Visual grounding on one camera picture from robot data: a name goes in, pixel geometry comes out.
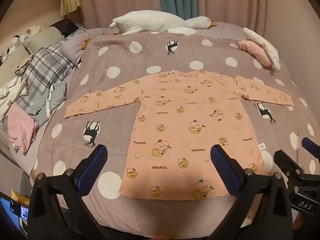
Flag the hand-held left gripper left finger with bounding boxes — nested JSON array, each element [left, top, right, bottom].
[[27, 144, 110, 240]]

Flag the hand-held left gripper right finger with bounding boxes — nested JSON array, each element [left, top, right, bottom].
[[210, 144, 293, 240]]

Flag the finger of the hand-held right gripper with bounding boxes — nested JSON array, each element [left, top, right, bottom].
[[273, 150, 304, 180], [301, 137, 320, 157]]

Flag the peach cartoon print shirt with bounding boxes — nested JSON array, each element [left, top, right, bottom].
[[64, 69, 295, 201]]

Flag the yellow packet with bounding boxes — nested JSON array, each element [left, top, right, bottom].
[[11, 189, 30, 207]]

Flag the pink crumpled garment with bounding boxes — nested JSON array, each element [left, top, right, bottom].
[[7, 103, 39, 154]]

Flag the phone with lit screen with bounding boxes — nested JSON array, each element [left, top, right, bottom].
[[0, 196, 29, 233]]

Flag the white printed garment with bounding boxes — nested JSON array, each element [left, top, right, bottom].
[[0, 76, 25, 120]]

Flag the grey plaid quilt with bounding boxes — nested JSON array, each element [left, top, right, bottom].
[[17, 26, 88, 117]]

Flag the mauve polka dot blanket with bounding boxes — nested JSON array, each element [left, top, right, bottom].
[[29, 31, 320, 233]]

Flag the brown plush toy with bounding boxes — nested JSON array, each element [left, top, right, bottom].
[[80, 37, 93, 49]]

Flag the beige pillow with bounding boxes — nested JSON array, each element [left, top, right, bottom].
[[0, 46, 32, 80]]

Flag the grey-green pillow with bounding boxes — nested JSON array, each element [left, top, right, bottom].
[[24, 26, 64, 53]]

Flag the dark pillow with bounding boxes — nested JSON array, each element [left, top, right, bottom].
[[49, 19, 78, 34]]

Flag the white goose plush toy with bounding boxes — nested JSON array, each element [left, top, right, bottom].
[[109, 10, 217, 35]]

